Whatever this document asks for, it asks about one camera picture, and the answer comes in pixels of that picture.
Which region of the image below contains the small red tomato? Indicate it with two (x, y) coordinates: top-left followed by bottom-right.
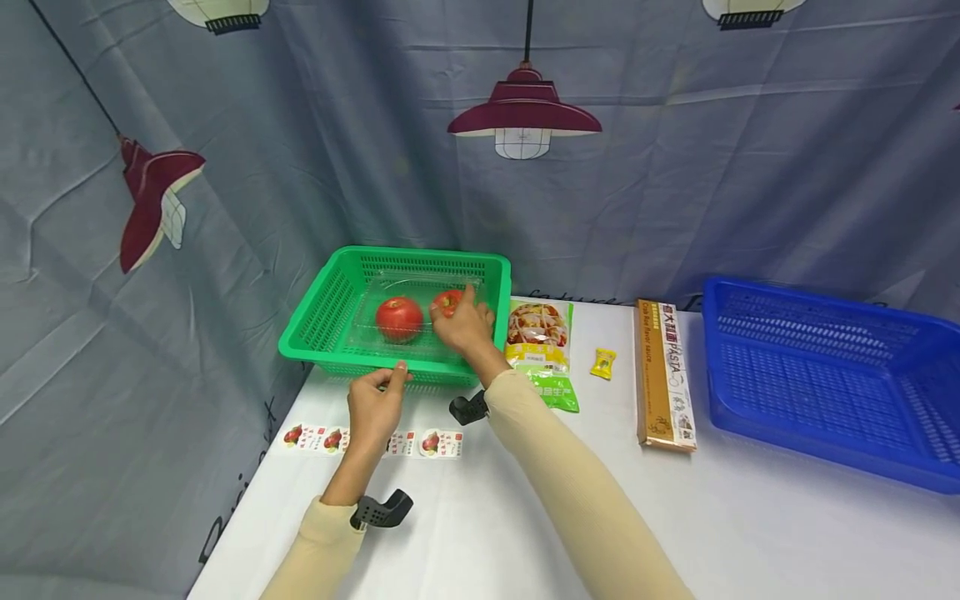
(431, 288), (467, 320)

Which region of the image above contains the long brown pasta box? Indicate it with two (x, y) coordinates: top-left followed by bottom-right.
(634, 297), (698, 454)

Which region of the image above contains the person's right forearm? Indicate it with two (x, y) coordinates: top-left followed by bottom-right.
(478, 350), (696, 600)

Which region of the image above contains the blue plastic basket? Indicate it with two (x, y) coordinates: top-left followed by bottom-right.
(701, 276), (960, 496)

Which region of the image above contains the strip of fruit stickers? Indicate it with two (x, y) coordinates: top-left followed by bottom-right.
(280, 422), (465, 461)

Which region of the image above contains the person's left hand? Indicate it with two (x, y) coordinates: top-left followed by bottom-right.
(346, 360), (413, 458)

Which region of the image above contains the large red tomato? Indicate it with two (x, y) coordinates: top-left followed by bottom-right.
(375, 296), (426, 345)

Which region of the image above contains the green plastic basket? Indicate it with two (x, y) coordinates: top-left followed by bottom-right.
(277, 246), (513, 388)

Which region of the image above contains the green yellow snack packet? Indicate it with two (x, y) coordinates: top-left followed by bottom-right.
(503, 297), (582, 415)

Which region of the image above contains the black wrist band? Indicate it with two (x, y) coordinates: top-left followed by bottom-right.
(348, 488), (415, 531)
(448, 388), (491, 427)

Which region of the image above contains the clear plastic tray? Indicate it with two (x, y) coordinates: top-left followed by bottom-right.
(344, 271), (490, 364)

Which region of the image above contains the person's left forearm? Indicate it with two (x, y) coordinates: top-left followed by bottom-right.
(258, 448), (391, 600)

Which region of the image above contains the person's right hand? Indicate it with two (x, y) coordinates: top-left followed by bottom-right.
(428, 282), (498, 372)

